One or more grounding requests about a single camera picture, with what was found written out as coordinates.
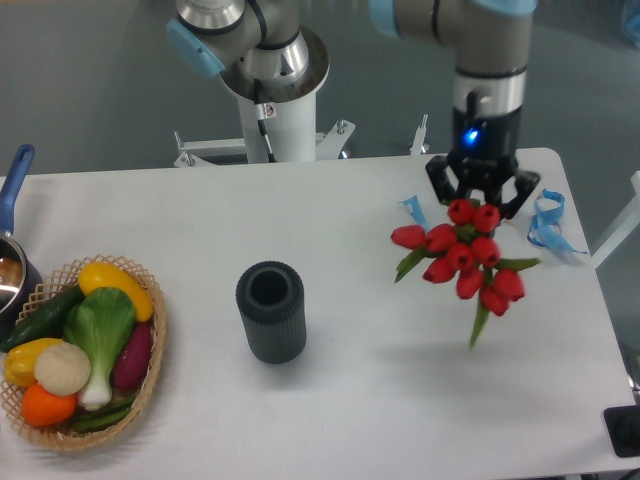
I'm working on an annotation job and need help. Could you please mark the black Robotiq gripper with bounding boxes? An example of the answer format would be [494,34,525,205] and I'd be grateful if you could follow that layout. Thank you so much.
[425,108,541,219]

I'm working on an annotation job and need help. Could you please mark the red tulip bouquet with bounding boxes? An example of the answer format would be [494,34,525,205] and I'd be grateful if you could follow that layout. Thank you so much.
[390,199,540,348]

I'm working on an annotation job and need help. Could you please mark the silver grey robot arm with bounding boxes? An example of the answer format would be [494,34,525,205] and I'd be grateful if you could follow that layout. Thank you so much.
[166,1,540,218]

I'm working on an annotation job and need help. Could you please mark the small light blue ribbon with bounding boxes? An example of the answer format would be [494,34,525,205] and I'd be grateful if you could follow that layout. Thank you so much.
[398,195,431,232]

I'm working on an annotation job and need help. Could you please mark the dark grey ribbed vase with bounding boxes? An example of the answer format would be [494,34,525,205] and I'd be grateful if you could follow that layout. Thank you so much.
[235,260,307,364]

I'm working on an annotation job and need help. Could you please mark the black device at edge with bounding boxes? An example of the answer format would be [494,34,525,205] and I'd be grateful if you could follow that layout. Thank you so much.
[603,405,639,458]

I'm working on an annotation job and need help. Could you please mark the purple sweet potato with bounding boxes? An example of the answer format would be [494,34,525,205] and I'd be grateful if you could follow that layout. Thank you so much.
[112,323,152,390]

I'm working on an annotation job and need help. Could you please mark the yellow squash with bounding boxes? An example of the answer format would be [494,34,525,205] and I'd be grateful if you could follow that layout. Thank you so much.
[78,261,154,322]

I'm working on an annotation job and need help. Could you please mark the green bok choy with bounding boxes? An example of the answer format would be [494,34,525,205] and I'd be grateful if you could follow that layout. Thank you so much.
[63,287,136,411]

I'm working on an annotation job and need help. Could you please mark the green bean pods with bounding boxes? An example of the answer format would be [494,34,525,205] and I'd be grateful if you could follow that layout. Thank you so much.
[71,396,135,434]

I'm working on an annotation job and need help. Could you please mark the dark green cucumber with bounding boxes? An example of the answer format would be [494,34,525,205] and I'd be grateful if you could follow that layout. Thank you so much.
[1,285,85,353]

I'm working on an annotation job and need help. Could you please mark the cream white garlic bulb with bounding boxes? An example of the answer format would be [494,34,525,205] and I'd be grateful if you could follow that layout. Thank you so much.
[34,342,91,396]

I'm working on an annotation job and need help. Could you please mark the woven wicker basket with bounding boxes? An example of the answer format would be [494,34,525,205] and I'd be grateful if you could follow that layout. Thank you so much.
[1,255,166,451]

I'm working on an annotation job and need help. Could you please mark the orange fruit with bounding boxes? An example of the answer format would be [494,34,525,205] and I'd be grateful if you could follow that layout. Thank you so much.
[21,383,77,428]

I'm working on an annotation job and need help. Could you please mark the yellow bell pepper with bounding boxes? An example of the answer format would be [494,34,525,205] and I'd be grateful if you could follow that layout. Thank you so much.
[3,338,63,388]

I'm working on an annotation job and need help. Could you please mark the white frame at right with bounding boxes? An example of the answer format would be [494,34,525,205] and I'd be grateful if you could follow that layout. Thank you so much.
[591,171,639,269]

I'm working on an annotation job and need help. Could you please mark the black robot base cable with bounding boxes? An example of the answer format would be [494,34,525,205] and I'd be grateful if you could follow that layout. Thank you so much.
[252,78,278,164]

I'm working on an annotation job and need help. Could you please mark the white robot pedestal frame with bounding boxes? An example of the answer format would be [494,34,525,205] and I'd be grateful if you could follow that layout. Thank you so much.
[172,87,431,169]

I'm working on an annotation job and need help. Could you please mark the blue handled steel saucepan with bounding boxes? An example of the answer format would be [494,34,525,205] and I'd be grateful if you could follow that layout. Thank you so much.
[1,144,42,341]

